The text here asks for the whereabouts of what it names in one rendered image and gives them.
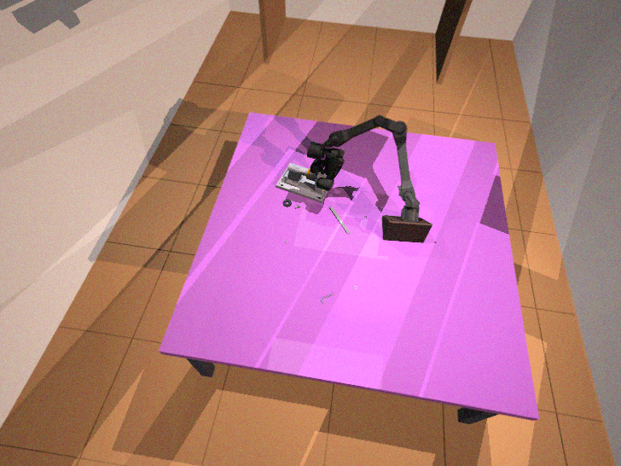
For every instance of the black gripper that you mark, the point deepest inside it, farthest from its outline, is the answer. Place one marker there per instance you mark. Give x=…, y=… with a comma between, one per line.
x=331, y=172

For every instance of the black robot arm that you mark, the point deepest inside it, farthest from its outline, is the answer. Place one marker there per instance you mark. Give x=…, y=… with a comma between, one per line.
x=410, y=212

